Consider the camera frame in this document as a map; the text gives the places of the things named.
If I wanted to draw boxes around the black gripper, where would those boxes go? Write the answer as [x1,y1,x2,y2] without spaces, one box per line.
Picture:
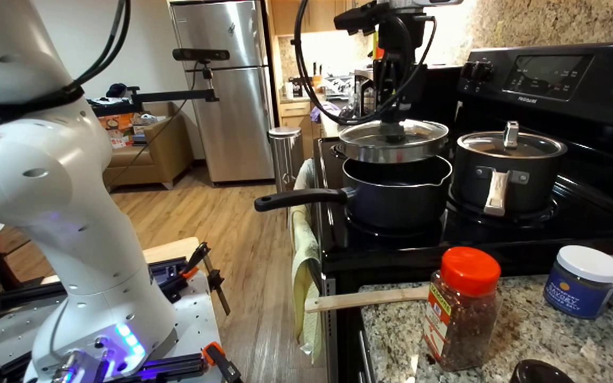
[334,0,465,124]

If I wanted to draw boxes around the glass lid with black knob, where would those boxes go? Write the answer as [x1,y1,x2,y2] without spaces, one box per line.
[339,118,450,164]

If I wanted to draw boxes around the plain wooden spoon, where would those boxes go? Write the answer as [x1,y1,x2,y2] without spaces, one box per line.
[304,287,430,313]

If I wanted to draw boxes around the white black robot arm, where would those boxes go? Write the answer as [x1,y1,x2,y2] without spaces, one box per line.
[0,0,174,383]

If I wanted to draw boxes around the grey stockpot with lid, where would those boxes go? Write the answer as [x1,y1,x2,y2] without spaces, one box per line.
[452,120,566,217]

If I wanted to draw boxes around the red lid spice jar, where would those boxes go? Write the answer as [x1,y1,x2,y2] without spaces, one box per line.
[422,247,500,369]

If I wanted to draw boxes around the blue tub with white lid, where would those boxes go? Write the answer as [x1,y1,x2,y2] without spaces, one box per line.
[543,245,613,318]

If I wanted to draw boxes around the steel trash can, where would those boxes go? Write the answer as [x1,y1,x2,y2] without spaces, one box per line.
[268,127,300,191]

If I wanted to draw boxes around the stainless steel refrigerator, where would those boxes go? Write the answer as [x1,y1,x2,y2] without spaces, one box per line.
[169,0,277,183]

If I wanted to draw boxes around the black electric stove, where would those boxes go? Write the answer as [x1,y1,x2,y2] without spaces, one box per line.
[314,39,613,383]

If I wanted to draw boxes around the yellow white dish towel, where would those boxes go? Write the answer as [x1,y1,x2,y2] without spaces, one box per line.
[288,154,323,358]

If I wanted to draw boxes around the black saucepan with long handle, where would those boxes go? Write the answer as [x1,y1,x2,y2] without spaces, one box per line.
[254,154,453,231]

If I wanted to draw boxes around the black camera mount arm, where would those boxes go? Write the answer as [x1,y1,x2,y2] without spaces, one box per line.
[89,48,231,116]

